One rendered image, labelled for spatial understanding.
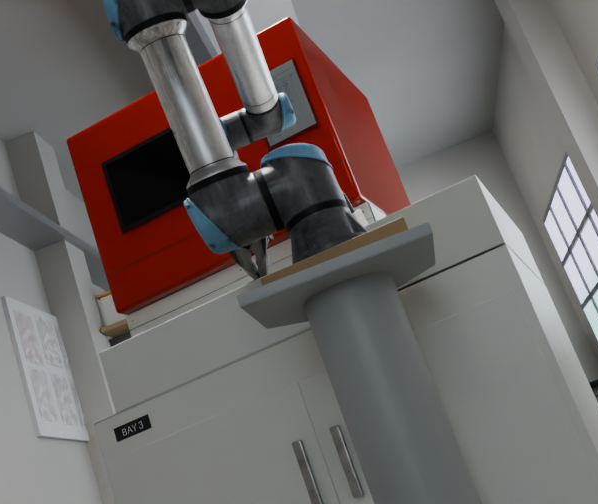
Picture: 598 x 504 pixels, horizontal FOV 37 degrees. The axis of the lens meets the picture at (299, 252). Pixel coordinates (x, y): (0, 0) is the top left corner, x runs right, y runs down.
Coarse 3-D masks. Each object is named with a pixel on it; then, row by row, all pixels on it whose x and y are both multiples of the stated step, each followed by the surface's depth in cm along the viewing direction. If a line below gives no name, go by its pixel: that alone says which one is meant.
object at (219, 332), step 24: (240, 288) 188; (192, 312) 191; (216, 312) 189; (240, 312) 187; (144, 336) 195; (168, 336) 192; (192, 336) 190; (216, 336) 188; (240, 336) 186; (264, 336) 184; (288, 336) 182; (120, 360) 196; (144, 360) 194; (168, 360) 192; (192, 360) 189; (216, 360) 187; (120, 384) 195; (144, 384) 193; (168, 384) 191; (120, 408) 194
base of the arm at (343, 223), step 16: (320, 208) 153; (336, 208) 154; (288, 224) 156; (304, 224) 153; (320, 224) 152; (336, 224) 151; (352, 224) 154; (304, 240) 153; (320, 240) 150; (336, 240) 149; (304, 256) 151
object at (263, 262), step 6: (258, 240) 192; (252, 246) 192; (258, 246) 192; (252, 252) 192; (258, 252) 192; (258, 258) 191; (264, 258) 191; (270, 258) 196; (258, 264) 191; (264, 264) 191; (270, 264) 195; (258, 270) 191; (264, 270) 191
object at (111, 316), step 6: (102, 294) 573; (108, 294) 574; (102, 300) 573; (108, 300) 572; (102, 306) 572; (108, 306) 571; (114, 306) 571; (108, 312) 570; (114, 312) 570; (108, 318) 569; (114, 318) 569; (120, 318) 568; (108, 324) 568
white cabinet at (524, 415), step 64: (512, 256) 171; (448, 320) 170; (512, 320) 166; (192, 384) 188; (256, 384) 183; (320, 384) 178; (448, 384) 168; (512, 384) 164; (576, 384) 180; (128, 448) 192; (192, 448) 186; (256, 448) 181; (320, 448) 176; (512, 448) 162; (576, 448) 158
